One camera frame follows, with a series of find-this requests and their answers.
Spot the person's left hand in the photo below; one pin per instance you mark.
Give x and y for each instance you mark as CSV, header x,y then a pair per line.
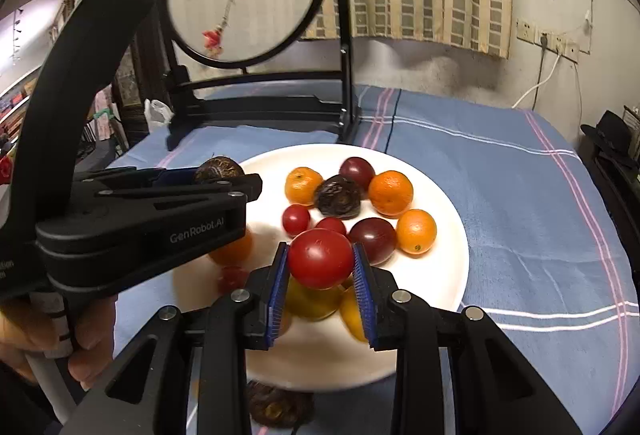
x,y
23,329

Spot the small orange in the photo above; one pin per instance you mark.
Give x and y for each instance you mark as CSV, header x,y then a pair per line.
x,y
390,193

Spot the red cherry tomato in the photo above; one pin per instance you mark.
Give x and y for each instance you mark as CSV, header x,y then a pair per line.
x,y
332,224
320,259
295,219
230,279

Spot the green yellow round fruit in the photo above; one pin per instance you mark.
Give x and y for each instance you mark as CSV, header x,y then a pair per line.
x,y
312,304

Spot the blue striped tablecloth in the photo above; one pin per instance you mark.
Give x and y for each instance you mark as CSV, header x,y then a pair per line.
x,y
546,261

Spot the dark framed painting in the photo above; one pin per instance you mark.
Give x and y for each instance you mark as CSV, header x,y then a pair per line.
x,y
140,76

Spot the small orange kumquat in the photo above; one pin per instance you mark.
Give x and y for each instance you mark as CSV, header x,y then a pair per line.
x,y
416,232

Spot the oval mandarin orange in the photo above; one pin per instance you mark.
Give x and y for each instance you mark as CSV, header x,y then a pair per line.
x,y
301,184

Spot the round embroidered screen stand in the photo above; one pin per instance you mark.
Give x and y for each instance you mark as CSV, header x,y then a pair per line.
x,y
215,48

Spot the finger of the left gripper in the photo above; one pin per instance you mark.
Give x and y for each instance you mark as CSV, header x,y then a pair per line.
x,y
170,197
130,176

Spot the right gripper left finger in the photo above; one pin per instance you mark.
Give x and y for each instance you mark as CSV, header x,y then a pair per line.
x,y
177,355

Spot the dark purple plum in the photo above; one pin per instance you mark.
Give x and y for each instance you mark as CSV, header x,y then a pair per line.
x,y
378,238
358,170

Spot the large orange yellow fruit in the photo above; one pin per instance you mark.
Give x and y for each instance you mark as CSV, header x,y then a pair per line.
x,y
350,314

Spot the dark passion fruit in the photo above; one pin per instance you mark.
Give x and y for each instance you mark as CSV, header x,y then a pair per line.
x,y
278,408
339,197
217,168

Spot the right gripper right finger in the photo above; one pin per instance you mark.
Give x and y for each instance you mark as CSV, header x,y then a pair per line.
x,y
495,390

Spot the white oval plate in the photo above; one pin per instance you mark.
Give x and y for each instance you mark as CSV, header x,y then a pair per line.
x,y
323,355

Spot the black hat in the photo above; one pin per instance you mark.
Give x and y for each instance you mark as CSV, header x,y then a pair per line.
x,y
612,135

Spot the white wall power strip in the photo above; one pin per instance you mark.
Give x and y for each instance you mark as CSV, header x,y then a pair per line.
x,y
559,43

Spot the red cherry tomato back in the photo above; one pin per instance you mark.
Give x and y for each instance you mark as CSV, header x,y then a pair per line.
x,y
332,224

